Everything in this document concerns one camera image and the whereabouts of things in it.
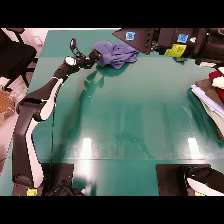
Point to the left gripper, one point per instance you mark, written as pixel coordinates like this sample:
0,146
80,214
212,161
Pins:
93,56

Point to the purple garment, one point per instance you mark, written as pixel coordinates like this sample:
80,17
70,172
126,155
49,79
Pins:
116,53

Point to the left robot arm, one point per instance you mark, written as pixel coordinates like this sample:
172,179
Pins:
31,106

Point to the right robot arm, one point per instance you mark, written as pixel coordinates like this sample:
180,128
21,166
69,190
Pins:
203,178

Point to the black office chair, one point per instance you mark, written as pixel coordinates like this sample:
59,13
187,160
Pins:
15,56

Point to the yellow garment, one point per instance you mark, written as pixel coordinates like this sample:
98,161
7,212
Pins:
176,50

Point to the brown garment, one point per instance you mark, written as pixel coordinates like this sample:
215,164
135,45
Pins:
208,87

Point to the white garment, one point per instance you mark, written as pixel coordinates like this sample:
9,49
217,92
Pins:
205,100

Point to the red garment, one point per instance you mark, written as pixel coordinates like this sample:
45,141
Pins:
216,74

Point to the cream garment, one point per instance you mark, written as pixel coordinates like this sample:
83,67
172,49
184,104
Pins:
219,82

